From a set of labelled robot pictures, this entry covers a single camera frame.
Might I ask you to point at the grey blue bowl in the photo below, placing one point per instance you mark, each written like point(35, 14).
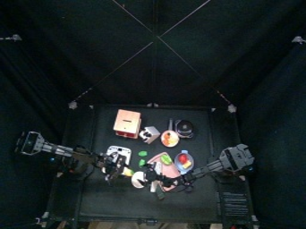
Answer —
point(177, 163)

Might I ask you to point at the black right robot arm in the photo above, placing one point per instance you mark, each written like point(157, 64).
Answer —
point(224, 162)

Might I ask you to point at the white round plate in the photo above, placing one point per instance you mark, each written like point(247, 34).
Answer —
point(138, 180)

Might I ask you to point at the pink cutting board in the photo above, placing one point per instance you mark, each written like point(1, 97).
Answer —
point(170, 170)

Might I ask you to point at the small dark cylindrical toy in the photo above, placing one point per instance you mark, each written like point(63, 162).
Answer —
point(189, 188)

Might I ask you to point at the red toy tomato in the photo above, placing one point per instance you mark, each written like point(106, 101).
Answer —
point(182, 158)

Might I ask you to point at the wooden box with red drawer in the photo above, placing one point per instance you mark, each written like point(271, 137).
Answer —
point(128, 122)

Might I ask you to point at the yellow toy food piece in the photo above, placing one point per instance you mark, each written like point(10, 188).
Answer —
point(186, 165)

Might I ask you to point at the cream toy food piece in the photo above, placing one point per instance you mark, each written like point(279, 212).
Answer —
point(158, 167)

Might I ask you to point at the green toy vegetable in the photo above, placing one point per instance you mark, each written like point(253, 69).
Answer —
point(166, 159)

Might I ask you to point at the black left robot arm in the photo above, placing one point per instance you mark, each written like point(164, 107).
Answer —
point(59, 150)

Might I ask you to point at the black round pot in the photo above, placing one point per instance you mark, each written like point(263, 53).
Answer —
point(185, 128)

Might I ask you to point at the grey metal corner bracket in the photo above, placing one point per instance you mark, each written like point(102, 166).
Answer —
point(73, 105)
point(17, 37)
point(299, 39)
point(232, 108)

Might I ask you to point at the cream wooden knife block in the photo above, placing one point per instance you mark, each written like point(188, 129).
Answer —
point(152, 133)

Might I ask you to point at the green toy corn husk leaf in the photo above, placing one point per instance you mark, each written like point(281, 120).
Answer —
point(142, 153)
point(142, 162)

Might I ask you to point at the orange toy food slice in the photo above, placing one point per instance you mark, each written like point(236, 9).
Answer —
point(166, 136)

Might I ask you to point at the small frying pan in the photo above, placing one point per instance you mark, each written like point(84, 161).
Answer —
point(170, 140)

